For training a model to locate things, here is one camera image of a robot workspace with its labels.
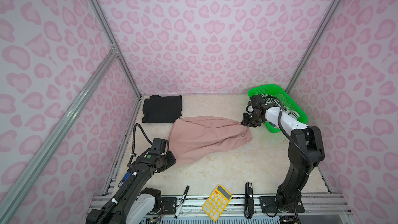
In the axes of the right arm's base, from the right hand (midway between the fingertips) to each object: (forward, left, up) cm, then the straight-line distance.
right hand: (244, 121), depth 93 cm
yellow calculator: (-41, +17, -8) cm, 45 cm away
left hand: (-21, +40, -4) cm, 45 cm away
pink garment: (-8, +31, -6) cm, 33 cm away
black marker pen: (-41, +34, -8) cm, 54 cm away
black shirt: (+15, +55, -8) cm, 57 cm away
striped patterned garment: (+19, -26, -4) cm, 32 cm away
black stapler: (-43, +2, -9) cm, 44 cm away
